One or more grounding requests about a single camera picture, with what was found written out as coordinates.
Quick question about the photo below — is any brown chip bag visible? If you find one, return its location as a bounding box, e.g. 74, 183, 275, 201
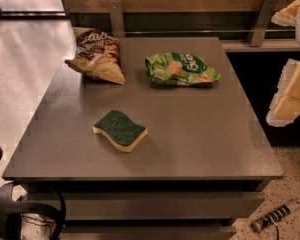
65, 27, 125, 85

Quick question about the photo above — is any white power strip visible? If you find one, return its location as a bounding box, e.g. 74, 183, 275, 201
251, 199, 300, 233

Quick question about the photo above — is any grey table drawer unit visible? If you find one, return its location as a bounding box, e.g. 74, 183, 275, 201
27, 180, 268, 240

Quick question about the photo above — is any green snack bag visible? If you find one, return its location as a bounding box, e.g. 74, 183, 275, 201
145, 52, 221, 87

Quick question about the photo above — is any left metal bracket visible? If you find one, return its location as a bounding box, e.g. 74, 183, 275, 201
108, 0, 125, 37

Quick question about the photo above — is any right metal bracket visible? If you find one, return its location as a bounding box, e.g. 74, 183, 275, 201
247, 0, 278, 47

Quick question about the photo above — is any green and yellow sponge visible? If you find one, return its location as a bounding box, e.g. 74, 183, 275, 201
93, 110, 148, 153

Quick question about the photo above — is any wooden wall shelf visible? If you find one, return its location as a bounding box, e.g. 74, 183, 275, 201
221, 39, 300, 52

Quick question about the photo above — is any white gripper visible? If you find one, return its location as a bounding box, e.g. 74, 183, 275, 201
266, 0, 300, 127

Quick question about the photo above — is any metal bracket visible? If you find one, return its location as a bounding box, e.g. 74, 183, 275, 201
108, 0, 125, 37
247, 0, 278, 47

